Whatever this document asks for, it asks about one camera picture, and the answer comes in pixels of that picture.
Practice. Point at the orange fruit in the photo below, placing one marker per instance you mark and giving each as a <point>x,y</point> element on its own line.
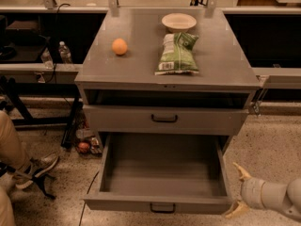
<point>119,47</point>

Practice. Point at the grey sneaker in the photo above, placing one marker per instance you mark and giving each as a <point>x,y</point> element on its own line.
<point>37,168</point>

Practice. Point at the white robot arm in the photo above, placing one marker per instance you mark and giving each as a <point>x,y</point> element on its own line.
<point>282,198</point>

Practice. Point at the clear water bottle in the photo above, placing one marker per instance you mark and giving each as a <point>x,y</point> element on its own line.
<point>65,53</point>
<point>47,60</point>

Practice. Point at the person leg beige trousers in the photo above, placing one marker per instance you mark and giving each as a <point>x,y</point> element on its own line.
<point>12,152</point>

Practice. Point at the grey drawer cabinet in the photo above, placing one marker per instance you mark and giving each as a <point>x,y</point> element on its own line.
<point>224,80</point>

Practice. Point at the grey top drawer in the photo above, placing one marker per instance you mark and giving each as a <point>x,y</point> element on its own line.
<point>165,120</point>

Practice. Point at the green chip bag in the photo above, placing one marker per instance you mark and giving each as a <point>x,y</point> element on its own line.
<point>177,56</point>

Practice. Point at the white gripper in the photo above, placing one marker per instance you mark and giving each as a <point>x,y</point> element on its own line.
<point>251,190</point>

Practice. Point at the red apple on floor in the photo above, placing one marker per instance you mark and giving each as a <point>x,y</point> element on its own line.
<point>83,147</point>

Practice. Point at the person knee beige trousers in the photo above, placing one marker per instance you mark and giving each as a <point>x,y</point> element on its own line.
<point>6,211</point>

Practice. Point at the beige bowl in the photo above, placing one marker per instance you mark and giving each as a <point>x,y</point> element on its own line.
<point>178,22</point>

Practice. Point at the grey drawer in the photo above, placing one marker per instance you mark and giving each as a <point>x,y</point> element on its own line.
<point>162,174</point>
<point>165,120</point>

